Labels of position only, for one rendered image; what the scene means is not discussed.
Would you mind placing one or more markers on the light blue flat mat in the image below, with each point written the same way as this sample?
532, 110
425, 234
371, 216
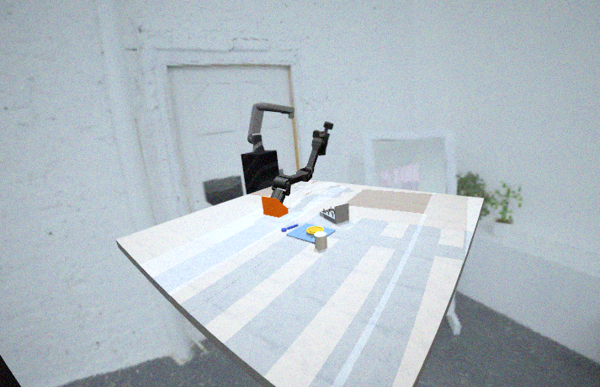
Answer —
300, 233

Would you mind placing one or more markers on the yellow plate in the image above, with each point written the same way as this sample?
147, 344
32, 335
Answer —
314, 229

